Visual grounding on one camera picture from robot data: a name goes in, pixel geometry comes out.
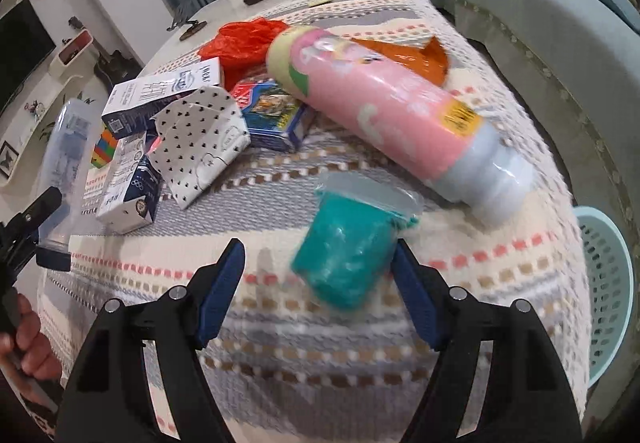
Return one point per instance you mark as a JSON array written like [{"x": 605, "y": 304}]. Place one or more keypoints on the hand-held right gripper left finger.
[{"x": 220, "y": 293}]

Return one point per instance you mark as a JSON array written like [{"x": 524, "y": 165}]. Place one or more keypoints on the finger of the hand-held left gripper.
[
  {"x": 37, "y": 213},
  {"x": 54, "y": 259}
]

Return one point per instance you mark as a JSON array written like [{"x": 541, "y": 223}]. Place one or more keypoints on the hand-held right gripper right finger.
[{"x": 415, "y": 293}]

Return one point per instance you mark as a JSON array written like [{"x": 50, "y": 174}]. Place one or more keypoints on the clear plastic bottle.
[{"x": 70, "y": 148}]

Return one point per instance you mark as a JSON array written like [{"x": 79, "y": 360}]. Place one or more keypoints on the teal plastic cup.
[{"x": 345, "y": 248}]

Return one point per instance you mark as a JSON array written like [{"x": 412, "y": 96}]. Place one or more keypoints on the dark blue milk carton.
[
  {"x": 130, "y": 203},
  {"x": 140, "y": 98}
]

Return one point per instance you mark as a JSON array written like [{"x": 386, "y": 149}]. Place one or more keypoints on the blue card box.
[{"x": 270, "y": 113}]

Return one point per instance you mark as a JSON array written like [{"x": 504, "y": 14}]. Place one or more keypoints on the pink bottle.
[{"x": 380, "y": 108}]

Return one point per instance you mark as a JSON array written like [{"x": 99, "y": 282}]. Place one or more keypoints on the light blue plastic basket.
[{"x": 607, "y": 283}]

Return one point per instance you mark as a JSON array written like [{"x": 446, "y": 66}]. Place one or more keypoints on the orange plastic wrapper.
[{"x": 400, "y": 55}]

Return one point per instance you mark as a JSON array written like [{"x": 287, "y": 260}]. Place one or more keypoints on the red plastic bag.
[{"x": 240, "y": 43}]

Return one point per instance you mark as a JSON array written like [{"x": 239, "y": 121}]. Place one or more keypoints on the person's left hand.
[{"x": 35, "y": 348}]

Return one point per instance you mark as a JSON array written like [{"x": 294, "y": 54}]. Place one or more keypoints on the white television cabinet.
[{"x": 35, "y": 138}]

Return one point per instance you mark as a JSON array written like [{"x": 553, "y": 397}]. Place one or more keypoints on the colourful puzzle cube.
[{"x": 102, "y": 148}]

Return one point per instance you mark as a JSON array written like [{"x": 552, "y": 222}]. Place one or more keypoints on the striped woven tablecloth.
[{"x": 310, "y": 373}]

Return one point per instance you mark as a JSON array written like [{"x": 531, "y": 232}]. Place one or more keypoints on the television screen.
[{"x": 22, "y": 53}]

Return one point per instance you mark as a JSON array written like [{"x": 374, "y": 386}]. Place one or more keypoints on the black guitar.
[{"x": 115, "y": 70}]

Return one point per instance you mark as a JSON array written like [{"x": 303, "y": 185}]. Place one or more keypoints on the metal phone stand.
[{"x": 187, "y": 25}]

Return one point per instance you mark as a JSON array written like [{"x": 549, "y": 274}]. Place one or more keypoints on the blue-green sofa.
[{"x": 550, "y": 48}]

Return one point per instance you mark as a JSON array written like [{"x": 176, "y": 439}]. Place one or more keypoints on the butterfly picture frame small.
[{"x": 8, "y": 163}]

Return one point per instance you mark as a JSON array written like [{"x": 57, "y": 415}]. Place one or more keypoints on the white wall shelf red inside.
[{"x": 75, "y": 48}]

